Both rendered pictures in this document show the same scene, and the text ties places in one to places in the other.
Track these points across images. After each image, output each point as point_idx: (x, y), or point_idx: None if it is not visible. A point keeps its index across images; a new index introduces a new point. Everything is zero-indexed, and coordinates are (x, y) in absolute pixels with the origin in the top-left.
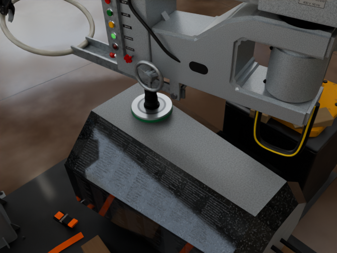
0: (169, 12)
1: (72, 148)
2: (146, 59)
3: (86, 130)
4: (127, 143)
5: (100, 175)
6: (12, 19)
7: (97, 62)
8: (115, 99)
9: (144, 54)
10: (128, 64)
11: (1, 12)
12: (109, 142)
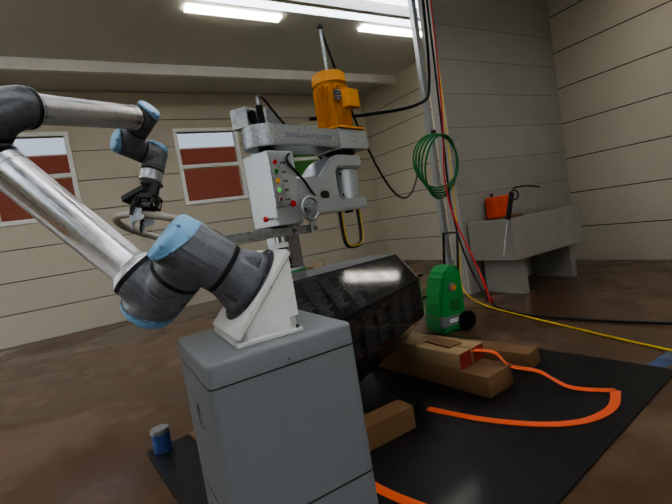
0: None
1: None
2: (298, 202)
3: None
4: (317, 281)
5: (330, 313)
6: (144, 227)
7: (248, 239)
8: None
9: (297, 199)
10: (287, 214)
11: (157, 207)
12: (306, 292)
